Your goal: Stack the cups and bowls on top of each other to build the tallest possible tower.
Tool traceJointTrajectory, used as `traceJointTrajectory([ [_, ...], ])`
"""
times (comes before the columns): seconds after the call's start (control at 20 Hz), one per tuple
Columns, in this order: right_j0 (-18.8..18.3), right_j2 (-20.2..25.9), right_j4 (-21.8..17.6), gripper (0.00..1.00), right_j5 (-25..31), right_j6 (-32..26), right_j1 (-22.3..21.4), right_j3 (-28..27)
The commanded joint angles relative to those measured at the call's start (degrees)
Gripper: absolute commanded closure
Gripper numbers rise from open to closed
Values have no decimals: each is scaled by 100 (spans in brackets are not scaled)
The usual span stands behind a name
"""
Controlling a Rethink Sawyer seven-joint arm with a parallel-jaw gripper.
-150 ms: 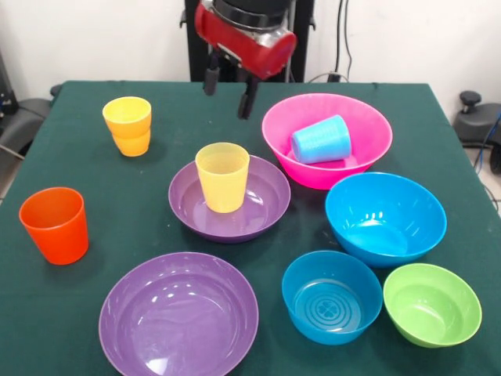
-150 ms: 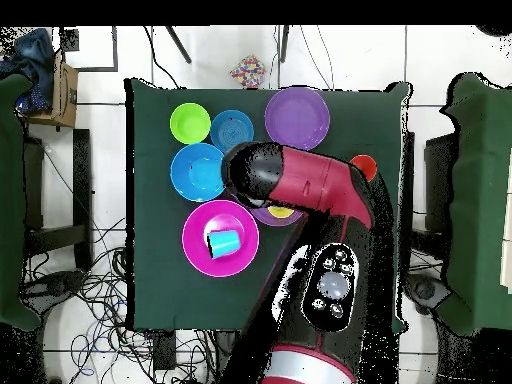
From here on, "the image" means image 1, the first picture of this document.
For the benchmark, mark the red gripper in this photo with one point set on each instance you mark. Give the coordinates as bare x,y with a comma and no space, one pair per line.
250,53

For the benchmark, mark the pale yellow translucent cup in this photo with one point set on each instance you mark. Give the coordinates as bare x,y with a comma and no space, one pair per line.
223,184

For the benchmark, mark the blue cup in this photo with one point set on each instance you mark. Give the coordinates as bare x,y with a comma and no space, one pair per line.
321,139

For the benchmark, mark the small blue patterned bowl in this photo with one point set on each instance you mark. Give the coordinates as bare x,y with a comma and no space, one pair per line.
329,309

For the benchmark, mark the amber yellow cup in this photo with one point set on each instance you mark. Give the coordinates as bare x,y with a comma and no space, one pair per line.
133,145

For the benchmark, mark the purple bowl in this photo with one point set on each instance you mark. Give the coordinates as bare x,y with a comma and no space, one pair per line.
266,203
176,321

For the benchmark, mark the pink bowl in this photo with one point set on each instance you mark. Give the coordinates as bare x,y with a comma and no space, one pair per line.
368,125

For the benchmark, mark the large blue bowl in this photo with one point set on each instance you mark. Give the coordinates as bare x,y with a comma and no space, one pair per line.
375,235

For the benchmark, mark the orange cup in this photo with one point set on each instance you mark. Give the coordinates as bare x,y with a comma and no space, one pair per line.
58,235

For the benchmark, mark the dark green table cloth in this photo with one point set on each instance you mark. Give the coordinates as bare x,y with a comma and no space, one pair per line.
78,293

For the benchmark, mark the green bowl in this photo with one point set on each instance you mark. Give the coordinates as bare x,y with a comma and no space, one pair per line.
430,309

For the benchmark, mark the black pedestal leg with caster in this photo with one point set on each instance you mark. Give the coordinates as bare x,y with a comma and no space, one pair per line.
23,117
477,125

